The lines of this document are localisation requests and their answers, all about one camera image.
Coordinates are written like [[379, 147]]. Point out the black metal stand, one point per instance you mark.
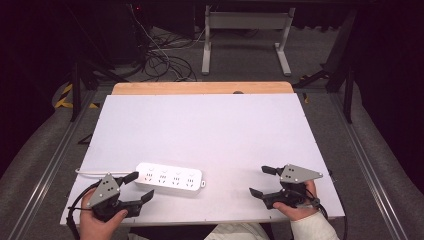
[[348, 93], [77, 90]]

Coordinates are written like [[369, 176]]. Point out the person's left hand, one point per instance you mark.
[[91, 225]]

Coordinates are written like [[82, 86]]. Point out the white metal table frame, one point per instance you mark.
[[246, 20]]

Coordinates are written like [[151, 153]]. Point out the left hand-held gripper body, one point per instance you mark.
[[104, 190]]

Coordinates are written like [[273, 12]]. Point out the yellow black hazard tape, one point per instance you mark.
[[65, 96]]

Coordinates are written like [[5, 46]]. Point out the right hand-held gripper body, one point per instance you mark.
[[295, 174]]

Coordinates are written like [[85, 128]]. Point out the black equipment cabinet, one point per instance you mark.
[[160, 16]]

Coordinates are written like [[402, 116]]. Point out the person's right hand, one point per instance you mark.
[[300, 213]]

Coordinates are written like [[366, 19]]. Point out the grey metal floor rail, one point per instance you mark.
[[366, 166], [50, 173]]

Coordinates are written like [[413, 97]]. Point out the white power strip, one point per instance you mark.
[[170, 176]]

